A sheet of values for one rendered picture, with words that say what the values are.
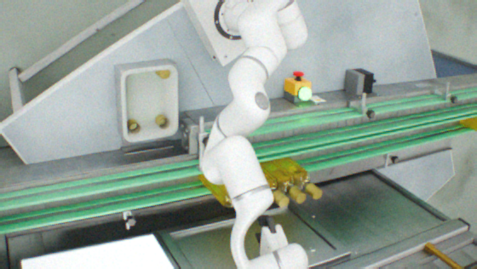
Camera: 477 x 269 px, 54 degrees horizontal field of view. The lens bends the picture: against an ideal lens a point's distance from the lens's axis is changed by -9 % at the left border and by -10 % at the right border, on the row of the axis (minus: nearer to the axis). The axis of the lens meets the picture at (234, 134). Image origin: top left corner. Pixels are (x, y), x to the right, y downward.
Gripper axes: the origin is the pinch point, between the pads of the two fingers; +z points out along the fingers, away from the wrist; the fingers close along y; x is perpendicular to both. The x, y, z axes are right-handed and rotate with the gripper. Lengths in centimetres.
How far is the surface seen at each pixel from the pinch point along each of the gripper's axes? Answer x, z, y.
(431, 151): -95, 63, -14
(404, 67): -80, 73, 22
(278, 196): -7.6, 13.2, 1.6
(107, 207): 40.6, 21.3, -3.1
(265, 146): -9.8, 36.9, 6.1
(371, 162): -59, 54, -12
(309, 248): -15.9, 5.1, -12.2
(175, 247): 22.1, 11.5, -11.9
